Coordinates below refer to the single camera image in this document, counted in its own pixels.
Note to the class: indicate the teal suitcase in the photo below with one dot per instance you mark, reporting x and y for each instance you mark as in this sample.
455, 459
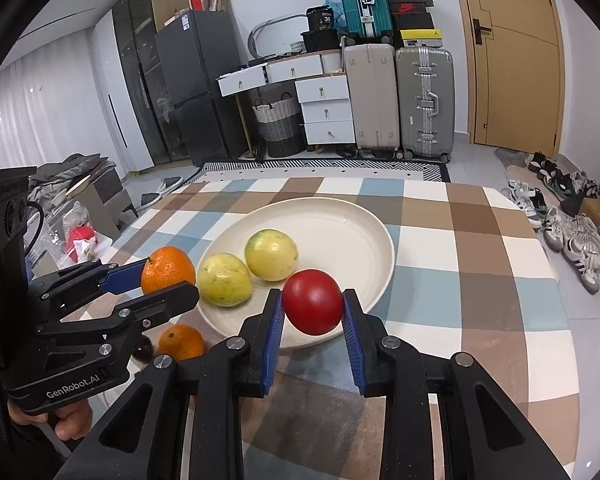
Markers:
362, 0

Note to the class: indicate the black shoe boxes stack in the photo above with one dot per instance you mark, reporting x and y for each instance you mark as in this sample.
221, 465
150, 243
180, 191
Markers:
411, 10

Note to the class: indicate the grey metal hoop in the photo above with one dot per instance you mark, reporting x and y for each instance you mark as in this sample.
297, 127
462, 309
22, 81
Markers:
260, 27

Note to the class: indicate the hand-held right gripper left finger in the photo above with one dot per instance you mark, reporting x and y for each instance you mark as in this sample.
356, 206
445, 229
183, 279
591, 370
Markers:
275, 340

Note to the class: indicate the red packet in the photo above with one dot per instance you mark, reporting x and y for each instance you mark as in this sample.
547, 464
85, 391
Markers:
80, 242

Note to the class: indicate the wooden door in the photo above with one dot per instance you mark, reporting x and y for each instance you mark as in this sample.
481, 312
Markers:
515, 60

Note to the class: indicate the blue plastic bag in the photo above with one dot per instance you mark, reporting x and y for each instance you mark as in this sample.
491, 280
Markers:
336, 10

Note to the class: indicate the yellow and black shoe box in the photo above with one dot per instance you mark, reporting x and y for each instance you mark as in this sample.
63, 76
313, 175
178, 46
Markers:
420, 39

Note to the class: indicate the red tomato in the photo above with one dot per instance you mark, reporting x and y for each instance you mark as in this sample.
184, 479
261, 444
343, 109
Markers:
312, 300

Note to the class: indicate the pile of shoes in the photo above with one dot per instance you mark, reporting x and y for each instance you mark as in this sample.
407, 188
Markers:
565, 230

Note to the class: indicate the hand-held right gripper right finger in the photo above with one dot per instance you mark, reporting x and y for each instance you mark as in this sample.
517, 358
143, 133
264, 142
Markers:
352, 340

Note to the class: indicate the beige suitcase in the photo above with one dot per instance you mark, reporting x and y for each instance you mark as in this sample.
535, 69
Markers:
370, 100

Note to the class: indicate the grey slipper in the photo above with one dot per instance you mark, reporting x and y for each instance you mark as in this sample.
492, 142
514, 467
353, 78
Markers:
171, 183
151, 198

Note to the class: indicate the white wardrobe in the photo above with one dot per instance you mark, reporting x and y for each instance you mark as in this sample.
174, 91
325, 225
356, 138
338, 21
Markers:
110, 100

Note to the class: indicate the white curtain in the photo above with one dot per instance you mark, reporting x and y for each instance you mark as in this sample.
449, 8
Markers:
40, 115

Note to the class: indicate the grey woven basket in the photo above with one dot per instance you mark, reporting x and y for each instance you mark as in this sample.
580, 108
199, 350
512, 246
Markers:
280, 125

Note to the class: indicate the grey door mat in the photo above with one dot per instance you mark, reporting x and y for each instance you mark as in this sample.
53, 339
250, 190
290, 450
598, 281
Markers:
511, 159

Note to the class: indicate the orange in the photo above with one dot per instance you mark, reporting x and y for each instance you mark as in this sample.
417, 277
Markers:
181, 342
167, 270

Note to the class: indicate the black and white patterned rug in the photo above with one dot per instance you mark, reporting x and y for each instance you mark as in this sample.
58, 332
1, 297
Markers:
330, 170

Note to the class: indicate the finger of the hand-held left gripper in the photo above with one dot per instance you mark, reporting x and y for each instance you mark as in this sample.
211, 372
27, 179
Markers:
155, 302
122, 277

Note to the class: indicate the black storage container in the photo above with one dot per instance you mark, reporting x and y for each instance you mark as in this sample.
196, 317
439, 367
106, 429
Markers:
320, 41

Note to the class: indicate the silver suitcase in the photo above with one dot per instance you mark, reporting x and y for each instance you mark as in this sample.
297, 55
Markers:
425, 105

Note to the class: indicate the grey jacket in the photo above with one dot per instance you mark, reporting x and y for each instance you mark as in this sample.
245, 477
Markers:
70, 170

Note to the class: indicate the small dark fruit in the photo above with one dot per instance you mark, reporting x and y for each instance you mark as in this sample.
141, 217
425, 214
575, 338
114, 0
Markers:
142, 349

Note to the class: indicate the person's left hand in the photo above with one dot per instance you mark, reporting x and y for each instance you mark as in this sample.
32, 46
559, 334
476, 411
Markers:
72, 422

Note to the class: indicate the checked tablecloth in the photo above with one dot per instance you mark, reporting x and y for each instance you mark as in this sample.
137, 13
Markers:
480, 260

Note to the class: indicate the yellow-green round fruit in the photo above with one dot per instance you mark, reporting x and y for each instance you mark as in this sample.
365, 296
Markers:
271, 255
225, 279

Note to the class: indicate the dark glass cabinet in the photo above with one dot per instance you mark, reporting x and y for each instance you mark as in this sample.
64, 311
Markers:
140, 60

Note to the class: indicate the dark grey refrigerator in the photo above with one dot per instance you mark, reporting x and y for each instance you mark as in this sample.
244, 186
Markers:
200, 85

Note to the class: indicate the white drawer dresser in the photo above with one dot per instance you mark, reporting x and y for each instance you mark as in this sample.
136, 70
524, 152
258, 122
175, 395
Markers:
325, 110

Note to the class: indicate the cream round plate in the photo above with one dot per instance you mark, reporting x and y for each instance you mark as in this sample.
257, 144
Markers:
340, 240

